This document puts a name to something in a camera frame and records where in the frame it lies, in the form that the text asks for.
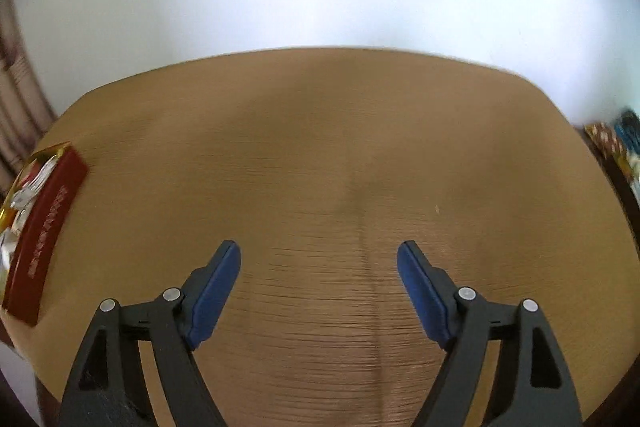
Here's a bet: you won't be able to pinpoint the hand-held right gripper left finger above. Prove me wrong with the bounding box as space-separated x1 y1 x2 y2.
59 239 242 427

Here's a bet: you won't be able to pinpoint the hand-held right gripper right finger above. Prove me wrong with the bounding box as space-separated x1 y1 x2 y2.
396 240 583 427

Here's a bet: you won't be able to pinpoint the red tin box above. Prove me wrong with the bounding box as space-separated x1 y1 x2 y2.
0 143 90 325

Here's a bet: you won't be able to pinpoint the brown tablecloth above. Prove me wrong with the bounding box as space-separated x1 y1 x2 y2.
0 47 640 427

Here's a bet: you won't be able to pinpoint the colourful packets at right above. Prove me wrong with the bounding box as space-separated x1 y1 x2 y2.
584 107 640 198

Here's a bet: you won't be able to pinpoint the beige patterned curtain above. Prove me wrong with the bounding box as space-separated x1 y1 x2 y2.
0 0 56 188

